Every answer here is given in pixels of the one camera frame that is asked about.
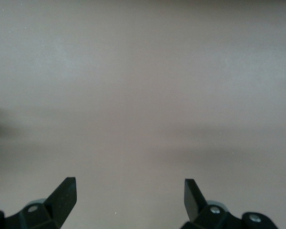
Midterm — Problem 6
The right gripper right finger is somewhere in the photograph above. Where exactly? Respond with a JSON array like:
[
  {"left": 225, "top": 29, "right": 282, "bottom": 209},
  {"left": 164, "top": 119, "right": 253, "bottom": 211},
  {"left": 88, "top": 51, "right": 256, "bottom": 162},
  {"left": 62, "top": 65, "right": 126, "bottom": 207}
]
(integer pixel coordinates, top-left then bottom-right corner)
[{"left": 184, "top": 178, "right": 277, "bottom": 229}]

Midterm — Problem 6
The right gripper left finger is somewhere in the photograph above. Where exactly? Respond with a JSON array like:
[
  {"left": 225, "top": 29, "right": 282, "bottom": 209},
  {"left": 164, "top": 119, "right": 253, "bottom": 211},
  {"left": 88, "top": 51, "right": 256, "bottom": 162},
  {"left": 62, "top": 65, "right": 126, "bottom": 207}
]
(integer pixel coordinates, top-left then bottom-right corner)
[{"left": 0, "top": 177, "right": 78, "bottom": 229}]

